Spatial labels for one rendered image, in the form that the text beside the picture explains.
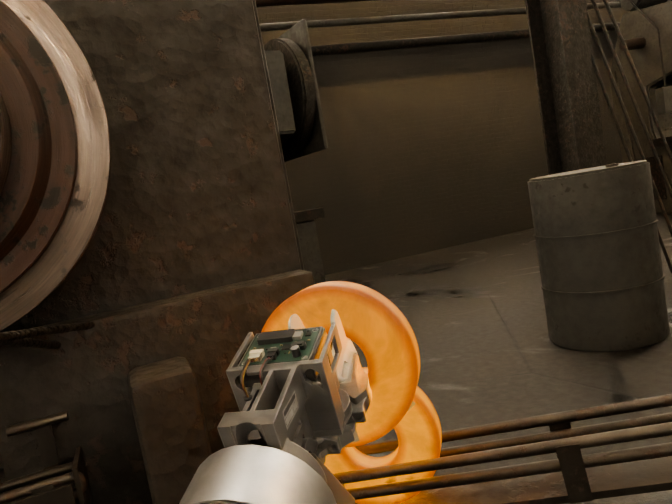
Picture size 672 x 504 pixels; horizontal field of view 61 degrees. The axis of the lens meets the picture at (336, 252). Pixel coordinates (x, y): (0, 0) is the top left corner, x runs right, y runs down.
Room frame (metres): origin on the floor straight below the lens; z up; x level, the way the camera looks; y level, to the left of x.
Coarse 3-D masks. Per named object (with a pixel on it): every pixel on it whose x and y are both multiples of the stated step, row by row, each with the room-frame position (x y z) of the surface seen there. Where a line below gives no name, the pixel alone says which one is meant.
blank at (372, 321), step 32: (320, 288) 0.52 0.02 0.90; (352, 288) 0.51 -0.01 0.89; (288, 320) 0.52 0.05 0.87; (320, 320) 0.51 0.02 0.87; (352, 320) 0.51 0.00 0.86; (384, 320) 0.50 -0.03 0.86; (384, 352) 0.50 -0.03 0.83; (416, 352) 0.50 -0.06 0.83; (384, 384) 0.50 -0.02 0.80; (416, 384) 0.50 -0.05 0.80; (384, 416) 0.50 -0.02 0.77
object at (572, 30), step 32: (544, 0) 4.43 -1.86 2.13; (576, 0) 4.21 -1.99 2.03; (544, 32) 4.47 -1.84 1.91; (576, 32) 4.19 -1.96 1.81; (544, 64) 4.46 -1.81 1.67; (576, 64) 4.18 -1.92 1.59; (544, 96) 4.44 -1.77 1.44; (576, 96) 4.17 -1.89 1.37; (544, 128) 4.43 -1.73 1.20; (576, 128) 4.15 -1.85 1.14; (576, 160) 4.16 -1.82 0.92
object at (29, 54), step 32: (0, 0) 0.64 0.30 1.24; (0, 32) 0.63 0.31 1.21; (0, 64) 0.61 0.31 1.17; (32, 64) 0.64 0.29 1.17; (32, 96) 0.63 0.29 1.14; (64, 96) 0.65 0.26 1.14; (32, 128) 0.62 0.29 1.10; (64, 128) 0.65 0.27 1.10; (32, 160) 0.62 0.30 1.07; (64, 160) 0.65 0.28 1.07; (32, 192) 0.62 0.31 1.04; (64, 192) 0.64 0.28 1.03; (0, 224) 0.60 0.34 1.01; (32, 224) 0.63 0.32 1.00; (0, 256) 0.61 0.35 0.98; (32, 256) 0.63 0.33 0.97; (0, 288) 0.62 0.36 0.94
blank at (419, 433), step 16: (416, 400) 0.59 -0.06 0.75; (416, 416) 0.59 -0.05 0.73; (432, 416) 0.59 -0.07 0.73; (400, 432) 0.60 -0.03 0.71; (416, 432) 0.59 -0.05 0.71; (432, 432) 0.59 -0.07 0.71; (352, 448) 0.64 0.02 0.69; (400, 448) 0.60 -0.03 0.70; (416, 448) 0.60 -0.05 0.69; (432, 448) 0.59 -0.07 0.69; (336, 464) 0.62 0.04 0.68; (352, 464) 0.62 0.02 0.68; (368, 464) 0.62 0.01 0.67; (384, 464) 0.61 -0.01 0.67; (368, 480) 0.61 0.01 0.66; (384, 480) 0.61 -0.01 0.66; (400, 480) 0.60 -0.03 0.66; (384, 496) 0.61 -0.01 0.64; (400, 496) 0.60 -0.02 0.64
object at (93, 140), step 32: (32, 0) 0.66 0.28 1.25; (32, 32) 0.66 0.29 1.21; (64, 32) 0.67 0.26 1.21; (64, 64) 0.67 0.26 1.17; (96, 96) 0.68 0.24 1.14; (96, 128) 0.68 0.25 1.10; (96, 160) 0.67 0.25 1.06; (96, 192) 0.67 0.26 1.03; (64, 224) 0.66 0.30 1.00; (96, 224) 0.67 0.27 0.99; (64, 256) 0.65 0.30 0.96; (32, 288) 0.64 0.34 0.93; (0, 320) 0.63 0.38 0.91
